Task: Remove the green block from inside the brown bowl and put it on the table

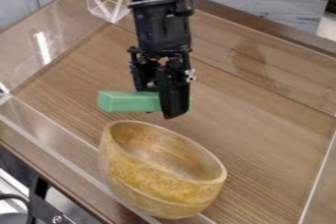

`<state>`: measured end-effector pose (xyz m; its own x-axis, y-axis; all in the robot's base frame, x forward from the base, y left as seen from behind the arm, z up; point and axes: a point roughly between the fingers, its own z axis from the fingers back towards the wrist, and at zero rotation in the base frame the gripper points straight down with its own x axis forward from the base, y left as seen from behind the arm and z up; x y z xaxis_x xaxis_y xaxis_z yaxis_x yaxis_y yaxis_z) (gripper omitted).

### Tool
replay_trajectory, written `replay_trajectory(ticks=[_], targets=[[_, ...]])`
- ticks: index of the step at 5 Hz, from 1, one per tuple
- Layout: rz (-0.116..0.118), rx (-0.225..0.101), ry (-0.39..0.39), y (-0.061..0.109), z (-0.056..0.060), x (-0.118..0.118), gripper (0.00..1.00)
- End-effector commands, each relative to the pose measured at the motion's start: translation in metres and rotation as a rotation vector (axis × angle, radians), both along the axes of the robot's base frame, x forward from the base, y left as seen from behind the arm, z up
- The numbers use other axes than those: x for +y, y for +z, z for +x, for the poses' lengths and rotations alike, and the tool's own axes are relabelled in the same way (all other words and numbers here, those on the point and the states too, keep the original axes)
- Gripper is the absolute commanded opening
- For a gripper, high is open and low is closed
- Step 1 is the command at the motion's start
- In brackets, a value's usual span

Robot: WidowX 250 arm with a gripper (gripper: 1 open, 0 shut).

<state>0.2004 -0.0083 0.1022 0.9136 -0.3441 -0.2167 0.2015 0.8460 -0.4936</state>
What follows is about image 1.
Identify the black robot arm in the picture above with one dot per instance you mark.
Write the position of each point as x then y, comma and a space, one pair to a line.
160, 63

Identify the clear acrylic tray walls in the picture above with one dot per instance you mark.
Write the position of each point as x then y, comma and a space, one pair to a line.
263, 114

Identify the clear acrylic corner bracket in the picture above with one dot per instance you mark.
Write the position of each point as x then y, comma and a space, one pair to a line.
108, 10

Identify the green rectangular block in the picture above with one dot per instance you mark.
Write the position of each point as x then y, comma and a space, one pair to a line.
115, 101

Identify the brown wooden bowl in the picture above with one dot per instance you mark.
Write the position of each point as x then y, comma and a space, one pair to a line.
158, 170

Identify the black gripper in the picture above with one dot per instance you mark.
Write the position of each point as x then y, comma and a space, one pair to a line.
164, 42

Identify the black table leg bracket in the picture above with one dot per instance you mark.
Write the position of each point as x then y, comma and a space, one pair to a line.
42, 211

